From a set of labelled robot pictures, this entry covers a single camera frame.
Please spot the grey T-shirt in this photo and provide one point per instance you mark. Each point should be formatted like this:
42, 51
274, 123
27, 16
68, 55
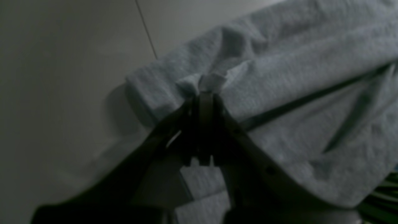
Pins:
313, 82

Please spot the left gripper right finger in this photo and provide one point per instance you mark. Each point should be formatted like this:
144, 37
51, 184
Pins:
260, 191

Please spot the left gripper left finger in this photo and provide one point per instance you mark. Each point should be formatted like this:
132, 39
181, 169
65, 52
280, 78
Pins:
128, 194

